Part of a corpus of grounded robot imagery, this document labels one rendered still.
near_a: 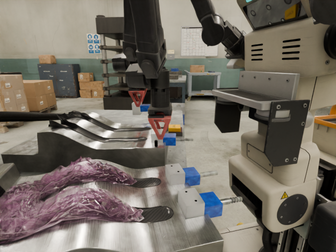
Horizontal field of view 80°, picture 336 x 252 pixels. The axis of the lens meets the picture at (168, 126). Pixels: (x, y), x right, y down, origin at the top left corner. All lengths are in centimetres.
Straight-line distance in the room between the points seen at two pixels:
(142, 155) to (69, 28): 763
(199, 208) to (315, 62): 39
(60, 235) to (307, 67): 56
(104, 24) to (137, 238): 454
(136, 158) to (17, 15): 872
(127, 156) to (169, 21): 667
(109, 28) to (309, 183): 441
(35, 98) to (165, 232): 491
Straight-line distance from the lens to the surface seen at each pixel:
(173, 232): 38
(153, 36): 50
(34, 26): 877
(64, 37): 818
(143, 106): 90
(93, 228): 35
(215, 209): 42
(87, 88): 745
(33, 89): 514
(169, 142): 63
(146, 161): 61
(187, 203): 39
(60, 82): 773
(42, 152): 71
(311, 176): 69
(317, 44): 55
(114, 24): 466
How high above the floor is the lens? 112
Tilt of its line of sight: 17 degrees down
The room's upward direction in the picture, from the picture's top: straight up
